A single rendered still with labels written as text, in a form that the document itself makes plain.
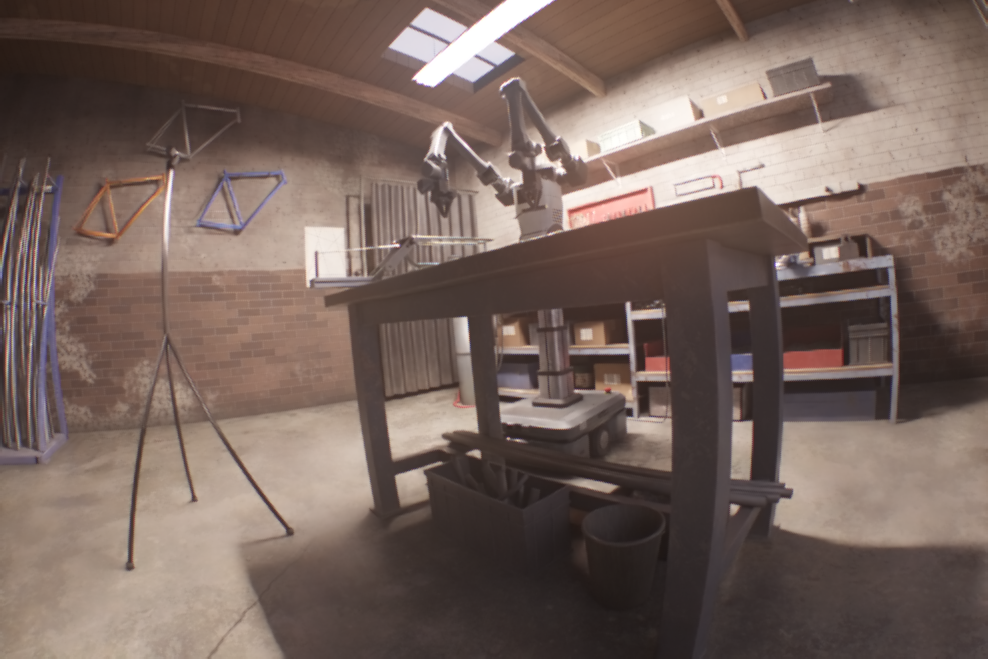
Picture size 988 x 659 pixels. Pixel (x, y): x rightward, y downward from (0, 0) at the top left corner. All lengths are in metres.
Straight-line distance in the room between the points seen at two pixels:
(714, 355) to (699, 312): 0.07
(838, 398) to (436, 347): 3.48
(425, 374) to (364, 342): 2.63
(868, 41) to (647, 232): 3.06
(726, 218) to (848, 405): 1.96
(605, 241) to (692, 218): 0.14
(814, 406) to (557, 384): 1.41
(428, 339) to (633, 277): 3.61
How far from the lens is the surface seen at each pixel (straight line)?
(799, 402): 2.42
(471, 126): 4.46
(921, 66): 3.45
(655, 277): 0.67
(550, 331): 2.04
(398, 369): 3.97
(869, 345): 2.32
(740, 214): 0.54
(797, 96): 3.02
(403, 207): 4.23
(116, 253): 4.06
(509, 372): 3.43
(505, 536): 1.23
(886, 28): 3.55
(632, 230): 0.60
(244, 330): 3.95
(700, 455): 0.67
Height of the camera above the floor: 0.76
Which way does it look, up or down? 3 degrees up
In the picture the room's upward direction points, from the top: 5 degrees counter-clockwise
